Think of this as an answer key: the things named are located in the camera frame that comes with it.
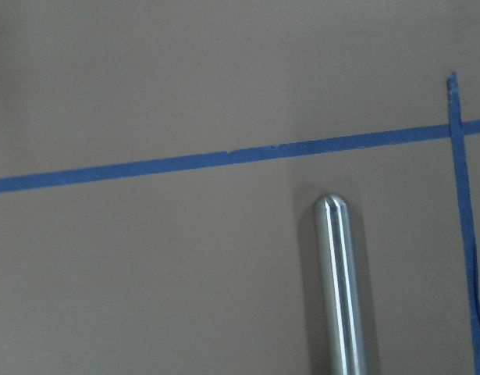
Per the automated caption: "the metal stirring rod black tip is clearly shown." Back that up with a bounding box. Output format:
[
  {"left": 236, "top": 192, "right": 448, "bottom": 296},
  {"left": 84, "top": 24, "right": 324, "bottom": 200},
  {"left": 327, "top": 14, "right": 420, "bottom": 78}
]
[{"left": 315, "top": 194, "right": 368, "bottom": 374}]

